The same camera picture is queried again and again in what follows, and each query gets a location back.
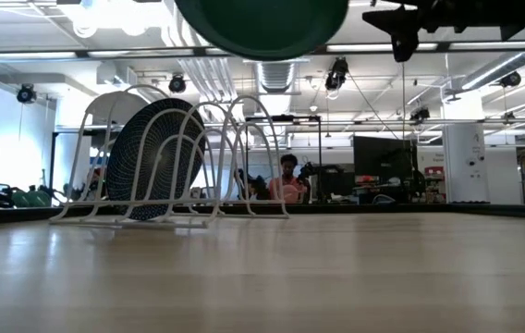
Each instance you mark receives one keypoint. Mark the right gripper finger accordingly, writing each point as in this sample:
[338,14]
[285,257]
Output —
[392,20]

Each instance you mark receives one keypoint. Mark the green plate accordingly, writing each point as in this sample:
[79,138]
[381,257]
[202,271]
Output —
[262,28]

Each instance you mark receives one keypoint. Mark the blue net-patterned plate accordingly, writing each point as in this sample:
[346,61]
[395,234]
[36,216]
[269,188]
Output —
[151,162]

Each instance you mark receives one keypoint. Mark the small black desk robot arm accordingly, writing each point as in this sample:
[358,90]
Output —
[332,182]

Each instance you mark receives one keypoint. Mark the black ceiling-hung reel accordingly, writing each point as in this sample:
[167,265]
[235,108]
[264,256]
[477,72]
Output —
[420,114]
[26,93]
[177,84]
[511,79]
[336,74]

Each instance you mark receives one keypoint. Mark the large black monitor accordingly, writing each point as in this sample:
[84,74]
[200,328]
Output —
[385,162]

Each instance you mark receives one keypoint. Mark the person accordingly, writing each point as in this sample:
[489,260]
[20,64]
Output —
[290,185]

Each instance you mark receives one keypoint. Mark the green round bag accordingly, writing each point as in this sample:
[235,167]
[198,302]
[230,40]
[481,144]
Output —
[31,198]

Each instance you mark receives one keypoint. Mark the silver ribbed ventilation duct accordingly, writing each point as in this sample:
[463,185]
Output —
[276,76]

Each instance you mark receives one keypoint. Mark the black metal frame stand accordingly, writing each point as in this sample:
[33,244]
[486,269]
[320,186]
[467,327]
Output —
[320,152]
[53,166]

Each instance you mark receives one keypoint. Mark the black metal rig frame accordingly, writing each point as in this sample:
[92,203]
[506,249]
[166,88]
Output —
[429,209]

